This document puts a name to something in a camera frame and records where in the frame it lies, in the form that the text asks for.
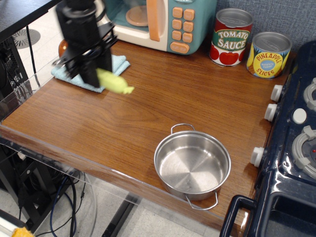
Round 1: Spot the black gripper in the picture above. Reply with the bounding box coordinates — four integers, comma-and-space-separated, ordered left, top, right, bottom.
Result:
56, 0, 118, 88

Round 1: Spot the spoon with yellow-green handle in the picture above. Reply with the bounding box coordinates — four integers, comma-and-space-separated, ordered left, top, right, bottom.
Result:
96, 68, 135, 94

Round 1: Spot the light blue folded cloth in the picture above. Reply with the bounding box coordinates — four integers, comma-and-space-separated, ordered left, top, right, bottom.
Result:
51, 55, 130, 93

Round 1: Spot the plush brown mushroom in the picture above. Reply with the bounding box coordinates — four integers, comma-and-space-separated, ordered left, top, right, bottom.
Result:
58, 39, 68, 57

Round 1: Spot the black desk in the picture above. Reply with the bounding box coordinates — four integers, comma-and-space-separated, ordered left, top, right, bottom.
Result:
0, 0, 60, 42

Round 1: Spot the teal toy microwave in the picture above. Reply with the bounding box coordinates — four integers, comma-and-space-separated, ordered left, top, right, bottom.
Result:
96, 0, 217, 55

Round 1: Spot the clear acrylic table guard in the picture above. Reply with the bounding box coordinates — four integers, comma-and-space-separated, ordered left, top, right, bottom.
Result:
0, 24, 141, 205

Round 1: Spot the stainless steel pot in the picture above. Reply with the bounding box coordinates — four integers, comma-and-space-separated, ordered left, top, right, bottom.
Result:
154, 124, 232, 211

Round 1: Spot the tomato sauce can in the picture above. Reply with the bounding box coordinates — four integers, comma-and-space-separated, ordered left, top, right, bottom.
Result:
209, 8, 254, 66

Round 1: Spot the black table leg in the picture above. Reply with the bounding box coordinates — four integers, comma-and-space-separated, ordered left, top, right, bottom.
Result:
101, 200, 135, 237

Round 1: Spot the pineapple slices can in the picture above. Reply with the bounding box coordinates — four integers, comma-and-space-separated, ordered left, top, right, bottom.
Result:
246, 32, 292, 79

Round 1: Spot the white stove knob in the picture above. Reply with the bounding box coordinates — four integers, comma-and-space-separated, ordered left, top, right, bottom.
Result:
270, 84, 283, 102
250, 147, 265, 167
264, 104, 277, 122

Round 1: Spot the yellow sponge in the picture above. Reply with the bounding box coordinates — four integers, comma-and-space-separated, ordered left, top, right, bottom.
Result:
11, 227, 34, 237

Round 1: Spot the dark blue toy stove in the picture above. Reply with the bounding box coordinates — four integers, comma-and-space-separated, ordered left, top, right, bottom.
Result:
220, 41, 316, 237

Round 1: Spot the black cable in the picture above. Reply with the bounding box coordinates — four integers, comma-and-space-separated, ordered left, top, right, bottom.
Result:
36, 172, 86, 237

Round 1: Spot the blue cable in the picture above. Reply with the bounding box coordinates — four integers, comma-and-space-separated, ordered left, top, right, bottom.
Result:
49, 175, 77, 237

